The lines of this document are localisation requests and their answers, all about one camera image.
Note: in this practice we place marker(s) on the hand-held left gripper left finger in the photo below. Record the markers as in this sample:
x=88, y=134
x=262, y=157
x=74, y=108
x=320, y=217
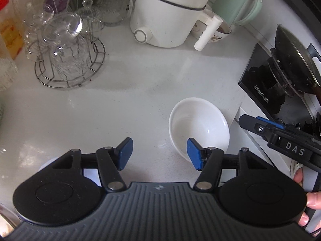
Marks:
x=125, y=153

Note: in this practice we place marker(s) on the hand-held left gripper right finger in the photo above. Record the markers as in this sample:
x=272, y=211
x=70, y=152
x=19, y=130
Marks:
x=194, y=155

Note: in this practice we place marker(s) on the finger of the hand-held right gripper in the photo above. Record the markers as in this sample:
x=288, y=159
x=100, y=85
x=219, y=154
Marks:
x=269, y=123
x=253, y=126

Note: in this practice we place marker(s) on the white ceramic bowl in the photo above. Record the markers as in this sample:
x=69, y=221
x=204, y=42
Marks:
x=198, y=125

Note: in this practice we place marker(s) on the person's right hand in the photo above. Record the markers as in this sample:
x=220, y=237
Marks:
x=312, y=200

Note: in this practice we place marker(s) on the black gas stove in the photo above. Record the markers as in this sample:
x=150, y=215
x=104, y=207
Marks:
x=260, y=90

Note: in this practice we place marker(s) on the dark wok with lid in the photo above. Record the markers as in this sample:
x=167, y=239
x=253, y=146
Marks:
x=293, y=55

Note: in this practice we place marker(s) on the small floral bowl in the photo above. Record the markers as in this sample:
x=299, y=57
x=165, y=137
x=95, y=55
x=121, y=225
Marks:
x=220, y=34

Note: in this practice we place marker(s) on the pale green kettle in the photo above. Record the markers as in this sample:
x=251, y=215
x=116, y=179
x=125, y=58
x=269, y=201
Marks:
x=238, y=2

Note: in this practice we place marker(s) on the upturned clear glass cup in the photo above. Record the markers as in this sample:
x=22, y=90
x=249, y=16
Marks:
x=64, y=42

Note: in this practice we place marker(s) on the white electric cooking pot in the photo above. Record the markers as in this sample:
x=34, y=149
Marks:
x=165, y=17

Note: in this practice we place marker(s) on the clear ribbed glass jar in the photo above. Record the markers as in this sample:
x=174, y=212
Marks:
x=6, y=72

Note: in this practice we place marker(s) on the glass pitcher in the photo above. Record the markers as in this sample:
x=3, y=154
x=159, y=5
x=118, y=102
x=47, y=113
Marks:
x=115, y=2

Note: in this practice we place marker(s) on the purple glass lid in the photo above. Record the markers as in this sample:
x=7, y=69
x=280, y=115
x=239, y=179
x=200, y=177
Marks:
x=56, y=2

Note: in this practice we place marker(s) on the red lid glass jar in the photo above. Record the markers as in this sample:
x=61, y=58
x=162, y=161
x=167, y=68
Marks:
x=7, y=30

